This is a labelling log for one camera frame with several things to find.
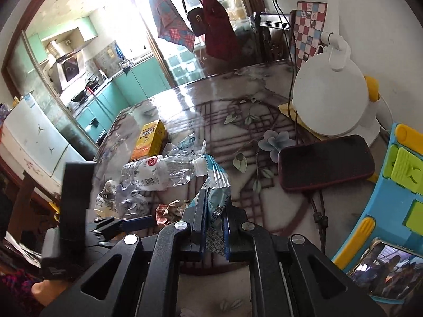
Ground brown red paper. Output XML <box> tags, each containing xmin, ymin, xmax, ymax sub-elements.
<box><xmin>155</xmin><ymin>200</ymin><xmax>191</xmax><ymax>228</ymax></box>

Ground white grey paper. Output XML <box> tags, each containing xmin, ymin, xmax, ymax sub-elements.
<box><xmin>116</xmin><ymin>184</ymin><xmax>152</xmax><ymax>219</ymax></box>

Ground blue white snack packet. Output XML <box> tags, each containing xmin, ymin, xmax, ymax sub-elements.
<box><xmin>192</xmin><ymin>155</ymin><xmax>231</xmax><ymax>255</ymax></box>

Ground teal kitchen cabinets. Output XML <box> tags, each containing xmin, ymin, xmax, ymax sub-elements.
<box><xmin>74</xmin><ymin>56</ymin><xmax>171</xmax><ymax>142</ymax></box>

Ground crushed printed paper cup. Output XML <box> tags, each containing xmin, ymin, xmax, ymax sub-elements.
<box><xmin>94</xmin><ymin>180</ymin><xmax>118</xmax><ymax>218</ymax></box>

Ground crushed clear plastic bottle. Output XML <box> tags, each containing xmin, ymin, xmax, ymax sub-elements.
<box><xmin>121</xmin><ymin>155</ymin><xmax>207</xmax><ymax>191</ymax></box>

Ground crumpled clear blue bottle label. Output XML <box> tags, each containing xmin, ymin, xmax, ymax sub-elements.
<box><xmin>163</xmin><ymin>133</ymin><xmax>206</xmax><ymax>157</ymax></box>

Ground orange yellow carton box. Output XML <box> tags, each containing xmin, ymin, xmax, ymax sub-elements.
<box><xmin>130</xmin><ymin>119</ymin><xmax>167</xmax><ymax>162</ymax></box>

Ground red cased smartphone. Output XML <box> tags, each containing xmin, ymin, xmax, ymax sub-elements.
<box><xmin>278</xmin><ymin>134</ymin><xmax>375</xmax><ymax>192</ymax></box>

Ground white refrigerator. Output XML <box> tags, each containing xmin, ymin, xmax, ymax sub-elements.
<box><xmin>1</xmin><ymin>94</ymin><xmax>85</xmax><ymax>194</ymax></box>

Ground blue yellow toy stand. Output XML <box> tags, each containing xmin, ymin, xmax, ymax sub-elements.
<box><xmin>331</xmin><ymin>122</ymin><xmax>423</xmax><ymax>306</ymax></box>

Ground white range hood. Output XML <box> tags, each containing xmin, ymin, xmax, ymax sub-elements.
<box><xmin>42</xmin><ymin>27</ymin><xmax>97</xmax><ymax>95</ymax></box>

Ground dark red hanging garment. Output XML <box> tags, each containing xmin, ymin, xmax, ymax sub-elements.
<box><xmin>202</xmin><ymin>0</ymin><xmax>241</xmax><ymax>62</ymax></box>

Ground white desk lamp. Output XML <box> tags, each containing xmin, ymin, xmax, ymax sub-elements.
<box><xmin>292</xmin><ymin>0</ymin><xmax>380</xmax><ymax>146</ymax></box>

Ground plaid umbrella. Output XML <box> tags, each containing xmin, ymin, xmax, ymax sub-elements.
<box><xmin>148</xmin><ymin>0</ymin><xmax>196</xmax><ymax>52</ymax></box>

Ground black handbag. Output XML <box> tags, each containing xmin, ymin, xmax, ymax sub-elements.
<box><xmin>181</xmin><ymin>0</ymin><xmax>206</xmax><ymax>37</ymax></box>

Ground black charging cable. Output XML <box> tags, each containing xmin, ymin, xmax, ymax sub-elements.
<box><xmin>307</xmin><ymin>189</ymin><xmax>330</xmax><ymax>255</ymax></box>

